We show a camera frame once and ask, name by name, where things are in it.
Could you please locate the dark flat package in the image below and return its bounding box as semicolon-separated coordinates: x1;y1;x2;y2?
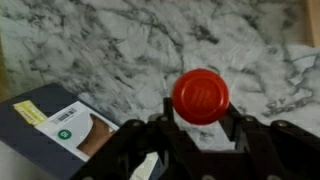
0;83;119;180

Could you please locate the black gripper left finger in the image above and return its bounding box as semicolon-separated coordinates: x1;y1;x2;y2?
71;98;200;180

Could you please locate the small red lid container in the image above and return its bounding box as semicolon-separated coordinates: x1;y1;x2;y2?
171;69;229;125

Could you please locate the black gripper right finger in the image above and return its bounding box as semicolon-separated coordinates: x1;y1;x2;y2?
219;104;320;180

